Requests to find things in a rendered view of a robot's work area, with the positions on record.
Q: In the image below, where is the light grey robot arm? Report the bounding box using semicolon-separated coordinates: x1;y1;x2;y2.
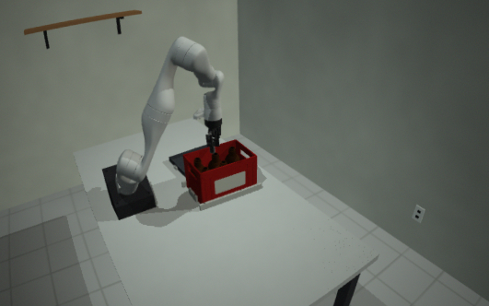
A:
116;37;224;195

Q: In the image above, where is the red crate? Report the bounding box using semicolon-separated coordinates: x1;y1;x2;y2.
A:
185;139;257;204

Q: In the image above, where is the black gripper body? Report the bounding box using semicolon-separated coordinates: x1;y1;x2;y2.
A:
204;118;222;137

